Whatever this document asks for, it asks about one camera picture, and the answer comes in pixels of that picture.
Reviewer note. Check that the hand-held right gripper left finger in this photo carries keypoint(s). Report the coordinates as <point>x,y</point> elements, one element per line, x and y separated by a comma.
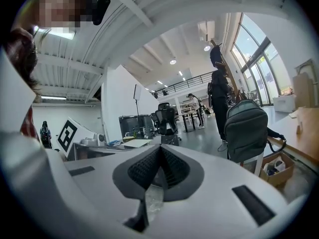
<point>99,183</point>

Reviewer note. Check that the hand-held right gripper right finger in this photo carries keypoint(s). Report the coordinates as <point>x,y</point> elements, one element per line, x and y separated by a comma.
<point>211,208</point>

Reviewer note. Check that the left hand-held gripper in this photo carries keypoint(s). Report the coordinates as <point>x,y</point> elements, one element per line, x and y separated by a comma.
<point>67,136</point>

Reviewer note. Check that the long ceiling tube light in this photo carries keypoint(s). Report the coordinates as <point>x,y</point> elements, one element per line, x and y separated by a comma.
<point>53,97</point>

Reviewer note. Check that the person's plaid shirt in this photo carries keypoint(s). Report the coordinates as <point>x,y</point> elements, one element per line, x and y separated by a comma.
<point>27,126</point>

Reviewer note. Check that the white paper stack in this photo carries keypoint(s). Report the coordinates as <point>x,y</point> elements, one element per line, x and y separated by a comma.
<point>137,143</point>

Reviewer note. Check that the dark grey barrel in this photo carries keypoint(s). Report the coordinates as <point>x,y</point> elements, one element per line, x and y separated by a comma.
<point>128,126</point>

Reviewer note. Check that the white stool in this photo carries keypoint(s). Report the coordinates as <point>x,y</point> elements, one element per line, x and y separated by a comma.
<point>258,165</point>

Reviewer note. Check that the open cardboard box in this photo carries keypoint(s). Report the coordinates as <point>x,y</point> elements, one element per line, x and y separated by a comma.
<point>279,179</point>

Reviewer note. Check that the white plastic bag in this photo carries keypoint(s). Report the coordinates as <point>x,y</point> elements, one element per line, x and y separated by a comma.
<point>276,164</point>

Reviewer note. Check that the grey backpack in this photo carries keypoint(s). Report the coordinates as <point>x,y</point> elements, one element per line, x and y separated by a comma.
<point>245,128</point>

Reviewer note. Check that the black office chair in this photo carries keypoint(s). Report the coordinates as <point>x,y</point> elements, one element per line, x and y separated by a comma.
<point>165,118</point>

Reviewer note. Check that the rectangular ceiling panel light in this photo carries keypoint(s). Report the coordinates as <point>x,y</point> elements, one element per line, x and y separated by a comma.
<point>59,35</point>

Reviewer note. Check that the wooden table with white legs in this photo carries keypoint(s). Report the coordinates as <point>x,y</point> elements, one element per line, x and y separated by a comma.
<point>306,138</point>

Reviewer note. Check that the small wooden block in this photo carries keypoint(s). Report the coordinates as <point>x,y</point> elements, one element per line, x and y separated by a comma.
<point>299,128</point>

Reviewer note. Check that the white storage box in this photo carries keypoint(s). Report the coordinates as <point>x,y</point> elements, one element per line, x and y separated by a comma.
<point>284,104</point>

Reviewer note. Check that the black balcony railing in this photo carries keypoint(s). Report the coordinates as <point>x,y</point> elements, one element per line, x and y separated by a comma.
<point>184,81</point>

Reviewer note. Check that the round ceiling light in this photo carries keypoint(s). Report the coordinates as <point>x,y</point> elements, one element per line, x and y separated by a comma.
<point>207,48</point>
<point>173,61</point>

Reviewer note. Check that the person's head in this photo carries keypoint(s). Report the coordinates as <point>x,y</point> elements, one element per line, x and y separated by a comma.
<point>57,6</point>

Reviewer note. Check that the large cardboard boxes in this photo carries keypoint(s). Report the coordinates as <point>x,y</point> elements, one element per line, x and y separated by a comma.
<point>302,88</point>

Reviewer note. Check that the black hanging garment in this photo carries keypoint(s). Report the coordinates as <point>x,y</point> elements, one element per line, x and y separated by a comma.
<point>215,57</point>

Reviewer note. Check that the white round-lens camera module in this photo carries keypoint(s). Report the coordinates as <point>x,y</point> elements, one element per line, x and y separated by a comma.
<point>96,139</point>

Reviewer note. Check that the black head-worn camera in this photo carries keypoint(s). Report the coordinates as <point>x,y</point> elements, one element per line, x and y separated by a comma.
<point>99,9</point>

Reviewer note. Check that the large glass window wall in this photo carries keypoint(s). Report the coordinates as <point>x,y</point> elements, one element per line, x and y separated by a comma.
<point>251,41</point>

